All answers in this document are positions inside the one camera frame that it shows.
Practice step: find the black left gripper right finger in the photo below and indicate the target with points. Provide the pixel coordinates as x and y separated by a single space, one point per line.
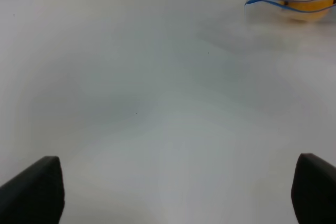
313 190

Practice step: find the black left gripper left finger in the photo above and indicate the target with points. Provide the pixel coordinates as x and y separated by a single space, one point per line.
36 195

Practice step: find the clear zip bag blue seal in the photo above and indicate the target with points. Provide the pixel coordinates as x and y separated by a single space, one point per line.
288 11

